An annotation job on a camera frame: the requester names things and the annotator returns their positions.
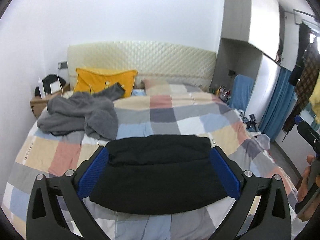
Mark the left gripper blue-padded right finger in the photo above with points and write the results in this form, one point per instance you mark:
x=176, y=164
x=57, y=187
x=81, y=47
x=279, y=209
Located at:
x=272, y=218

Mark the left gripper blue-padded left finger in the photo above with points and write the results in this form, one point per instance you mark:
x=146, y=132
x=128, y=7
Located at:
x=45, y=219

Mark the black puffer jacket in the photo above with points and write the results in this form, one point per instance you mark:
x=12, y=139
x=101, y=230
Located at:
x=158, y=175

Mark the person's right hand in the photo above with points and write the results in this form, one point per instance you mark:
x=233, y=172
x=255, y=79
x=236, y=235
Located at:
x=303, y=190

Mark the blue curtain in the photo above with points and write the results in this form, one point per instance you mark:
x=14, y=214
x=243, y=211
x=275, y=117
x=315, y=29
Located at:
x=278, y=108

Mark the brown patterned hanging garment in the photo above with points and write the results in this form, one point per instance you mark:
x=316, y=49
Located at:
x=304, y=87

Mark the blue covered chair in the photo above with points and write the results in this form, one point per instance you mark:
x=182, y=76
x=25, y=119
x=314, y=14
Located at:
x=241, y=92

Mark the bottles on side table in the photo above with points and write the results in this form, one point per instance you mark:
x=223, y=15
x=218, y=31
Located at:
x=222, y=92

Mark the grey white wardrobe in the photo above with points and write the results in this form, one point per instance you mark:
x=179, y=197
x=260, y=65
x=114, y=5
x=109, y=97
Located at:
x=250, y=40

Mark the cardboard box nightstand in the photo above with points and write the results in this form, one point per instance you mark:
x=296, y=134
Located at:
x=38, y=104

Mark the grey fleece garment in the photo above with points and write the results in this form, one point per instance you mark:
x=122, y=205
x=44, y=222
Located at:
x=94, y=114

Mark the yellow pillow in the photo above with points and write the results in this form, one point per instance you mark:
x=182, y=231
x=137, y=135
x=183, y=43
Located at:
x=94, y=80

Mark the plaid patchwork duvet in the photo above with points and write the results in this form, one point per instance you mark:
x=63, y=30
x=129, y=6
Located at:
x=198, y=113

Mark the cream quilted headboard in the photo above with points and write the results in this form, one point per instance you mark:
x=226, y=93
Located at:
x=151, y=59

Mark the pink pillow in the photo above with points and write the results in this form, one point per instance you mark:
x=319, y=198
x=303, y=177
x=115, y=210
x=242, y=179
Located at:
x=150, y=83

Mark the black camera tripod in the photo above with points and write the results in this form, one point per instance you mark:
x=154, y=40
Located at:
x=251, y=122

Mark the wall power socket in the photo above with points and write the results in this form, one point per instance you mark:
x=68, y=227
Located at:
x=62, y=65

